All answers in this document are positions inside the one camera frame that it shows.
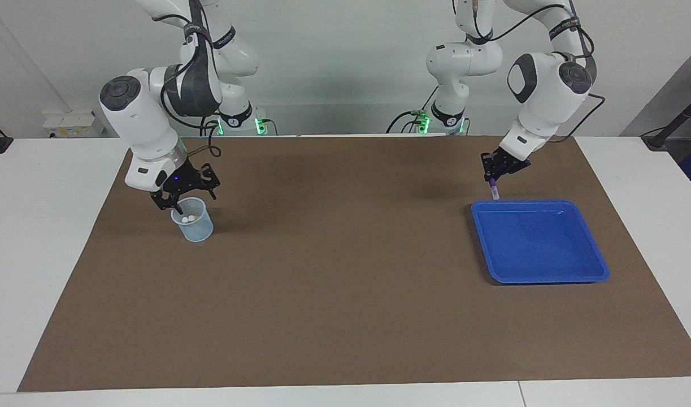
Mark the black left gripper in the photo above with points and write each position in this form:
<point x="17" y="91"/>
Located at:
<point x="509" y="161"/>

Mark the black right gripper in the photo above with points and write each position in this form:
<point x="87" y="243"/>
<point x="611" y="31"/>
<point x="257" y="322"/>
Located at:
<point x="181" y="181"/>

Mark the purple marker pen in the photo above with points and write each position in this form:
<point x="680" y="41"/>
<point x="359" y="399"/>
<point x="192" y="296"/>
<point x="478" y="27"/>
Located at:
<point x="494" y="189"/>

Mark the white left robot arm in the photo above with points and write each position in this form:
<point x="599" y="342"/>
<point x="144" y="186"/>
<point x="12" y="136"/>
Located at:
<point x="543" y="85"/>

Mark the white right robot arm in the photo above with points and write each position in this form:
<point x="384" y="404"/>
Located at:
<point x="136" y="113"/>

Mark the blue plastic tray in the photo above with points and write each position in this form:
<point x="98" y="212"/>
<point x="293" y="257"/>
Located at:
<point x="537" y="243"/>

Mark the translucent plastic cup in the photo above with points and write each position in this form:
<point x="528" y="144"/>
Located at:
<point x="195" y="230"/>

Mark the green lit base connector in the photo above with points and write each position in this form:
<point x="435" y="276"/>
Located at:
<point x="423" y="121"/>
<point x="260" y="125"/>
<point x="464" y="126"/>
<point x="220" y="127"/>

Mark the white box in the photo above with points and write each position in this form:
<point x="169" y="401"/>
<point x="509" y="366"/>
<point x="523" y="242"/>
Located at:
<point x="74" y="121"/>

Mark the black stand pole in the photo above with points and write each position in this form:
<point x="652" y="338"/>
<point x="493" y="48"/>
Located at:
<point x="670" y="127"/>

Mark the brown table mat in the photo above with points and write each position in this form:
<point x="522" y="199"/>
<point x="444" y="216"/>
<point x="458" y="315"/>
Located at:
<point x="345" y="282"/>

